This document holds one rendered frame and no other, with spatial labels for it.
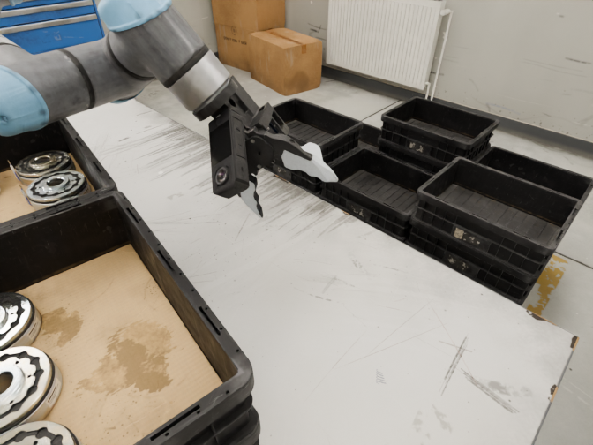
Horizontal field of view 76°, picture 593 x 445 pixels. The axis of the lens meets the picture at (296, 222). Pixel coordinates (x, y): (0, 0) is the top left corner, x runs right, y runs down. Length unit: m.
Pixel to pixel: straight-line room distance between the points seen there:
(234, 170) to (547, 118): 2.86
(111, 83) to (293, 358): 0.48
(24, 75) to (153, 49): 0.14
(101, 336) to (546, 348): 0.70
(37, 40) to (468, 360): 2.71
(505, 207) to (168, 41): 1.22
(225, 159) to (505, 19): 2.80
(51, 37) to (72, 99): 2.35
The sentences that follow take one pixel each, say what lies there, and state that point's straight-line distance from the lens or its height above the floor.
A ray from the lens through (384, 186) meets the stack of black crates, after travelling 1.63.
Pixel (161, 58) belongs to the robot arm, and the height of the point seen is 1.13.
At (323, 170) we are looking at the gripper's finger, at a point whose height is 0.98.
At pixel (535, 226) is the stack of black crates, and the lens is 1.43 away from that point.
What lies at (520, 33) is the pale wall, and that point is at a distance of 3.13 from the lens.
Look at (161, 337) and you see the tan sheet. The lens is 0.56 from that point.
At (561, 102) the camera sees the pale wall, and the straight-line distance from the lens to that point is 3.15.
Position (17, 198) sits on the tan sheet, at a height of 0.83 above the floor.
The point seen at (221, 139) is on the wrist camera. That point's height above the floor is 1.04.
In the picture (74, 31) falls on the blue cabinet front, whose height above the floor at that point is 0.70.
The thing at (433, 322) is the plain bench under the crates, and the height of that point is 0.70.
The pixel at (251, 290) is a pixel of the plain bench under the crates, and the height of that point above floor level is 0.70.
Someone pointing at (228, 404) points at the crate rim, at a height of 0.92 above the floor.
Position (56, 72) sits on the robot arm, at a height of 1.13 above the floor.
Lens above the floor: 1.27
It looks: 40 degrees down
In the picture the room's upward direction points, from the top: straight up
